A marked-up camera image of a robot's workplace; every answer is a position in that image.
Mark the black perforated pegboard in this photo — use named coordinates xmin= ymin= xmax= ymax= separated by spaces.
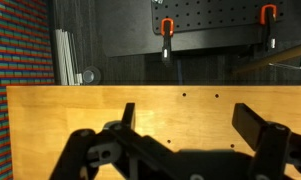
xmin=151 ymin=0 xmax=288 ymax=34

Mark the grey tape roll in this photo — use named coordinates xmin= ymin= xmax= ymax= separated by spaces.
xmin=82 ymin=66 xmax=102 ymax=85

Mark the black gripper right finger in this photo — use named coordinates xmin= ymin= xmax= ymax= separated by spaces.
xmin=232 ymin=103 xmax=301 ymax=180

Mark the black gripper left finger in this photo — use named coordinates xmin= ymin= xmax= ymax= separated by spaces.
xmin=49 ymin=103 xmax=177 ymax=180

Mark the left orange black clamp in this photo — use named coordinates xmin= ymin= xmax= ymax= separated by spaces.
xmin=161 ymin=18 xmax=174 ymax=65

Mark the right orange black clamp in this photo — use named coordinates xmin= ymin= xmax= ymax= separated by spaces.
xmin=259 ymin=4 xmax=277 ymax=51

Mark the colourful striped brick panel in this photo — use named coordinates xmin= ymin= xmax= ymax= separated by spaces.
xmin=0 ymin=0 xmax=54 ymax=180

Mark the orange black clamp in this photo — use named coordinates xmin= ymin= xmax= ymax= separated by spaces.
xmin=161 ymin=18 xmax=174 ymax=65
xmin=259 ymin=4 xmax=277 ymax=51

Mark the grey aluminium rail bundle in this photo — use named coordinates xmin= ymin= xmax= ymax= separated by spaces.
xmin=55 ymin=29 xmax=83 ymax=86

